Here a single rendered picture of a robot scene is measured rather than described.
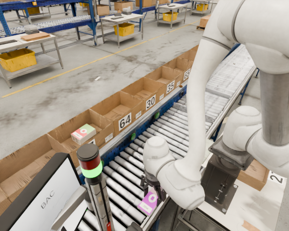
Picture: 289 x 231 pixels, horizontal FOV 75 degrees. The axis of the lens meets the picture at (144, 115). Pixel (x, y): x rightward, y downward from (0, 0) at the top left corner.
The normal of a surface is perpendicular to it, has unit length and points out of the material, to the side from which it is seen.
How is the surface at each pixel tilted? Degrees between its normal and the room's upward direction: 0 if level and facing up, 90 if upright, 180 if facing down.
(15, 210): 4
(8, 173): 90
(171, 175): 55
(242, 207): 0
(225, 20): 85
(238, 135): 84
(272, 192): 0
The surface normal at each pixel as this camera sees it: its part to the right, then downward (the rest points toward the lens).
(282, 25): -0.80, 0.22
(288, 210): 0.02, -0.79
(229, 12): -0.92, -0.09
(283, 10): -0.75, -0.17
